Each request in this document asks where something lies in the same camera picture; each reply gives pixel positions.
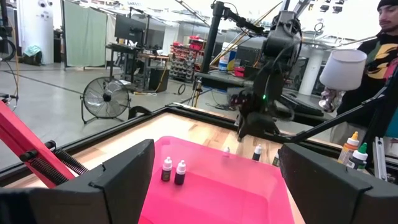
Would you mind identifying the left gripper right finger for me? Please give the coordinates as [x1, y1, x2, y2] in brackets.
[277, 142, 398, 224]

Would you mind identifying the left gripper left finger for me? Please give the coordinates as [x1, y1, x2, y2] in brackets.
[0, 139, 155, 224]

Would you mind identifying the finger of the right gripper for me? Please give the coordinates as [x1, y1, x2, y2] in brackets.
[238, 123, 259, 142]
[257, 123, 280, 138]

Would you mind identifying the green-tipped large dropper bottle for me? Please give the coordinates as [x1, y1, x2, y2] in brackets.
[346, 142, 369, 171]

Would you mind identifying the yellow-tipped large dropper bottle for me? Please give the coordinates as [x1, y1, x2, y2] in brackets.
[337, 131, 361, 166]

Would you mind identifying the grey cart top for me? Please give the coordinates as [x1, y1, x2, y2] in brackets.
[194, 70, 259, 91]

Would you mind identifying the silver aluminium extrusion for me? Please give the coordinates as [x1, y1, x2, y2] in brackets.
[372, 136, 389, 182]

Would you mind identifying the white blue container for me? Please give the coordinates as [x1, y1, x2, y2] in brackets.
[218, 42, 238, 72]

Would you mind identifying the pink translucent plastic bin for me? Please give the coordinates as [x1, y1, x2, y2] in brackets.
[138, 136, 296, 224]

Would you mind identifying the red desk lamp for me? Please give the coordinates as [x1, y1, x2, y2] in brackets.
[0, 100, 90, 190]

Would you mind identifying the black stand pole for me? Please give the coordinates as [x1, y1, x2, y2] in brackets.
[200, 1, 265, 74]

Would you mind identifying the white-shade table lamp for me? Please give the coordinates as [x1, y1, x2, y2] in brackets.
[318, 49, 368, 113]

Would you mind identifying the red parts bin rack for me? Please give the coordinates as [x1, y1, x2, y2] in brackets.
[169, 35, 206, 83]

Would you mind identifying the black box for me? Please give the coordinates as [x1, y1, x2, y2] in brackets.
[148, 67, 170, 93]

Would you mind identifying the black floor fan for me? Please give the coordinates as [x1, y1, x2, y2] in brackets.
[80, 76, 131, 125]

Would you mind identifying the person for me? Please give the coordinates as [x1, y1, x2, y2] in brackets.
[329, 0, 398, 147]

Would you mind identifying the cluttered black desk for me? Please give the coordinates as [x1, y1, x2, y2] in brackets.
[105, 42, 171, 93]

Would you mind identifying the black monitor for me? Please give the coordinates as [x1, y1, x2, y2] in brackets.
[114, 14, 147, 44]

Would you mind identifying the green partition screen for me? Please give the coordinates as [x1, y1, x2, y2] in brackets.
[61, 1, 108, 68]

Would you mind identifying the white pillar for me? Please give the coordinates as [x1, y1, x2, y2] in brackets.
[17, 0, 55, 65]

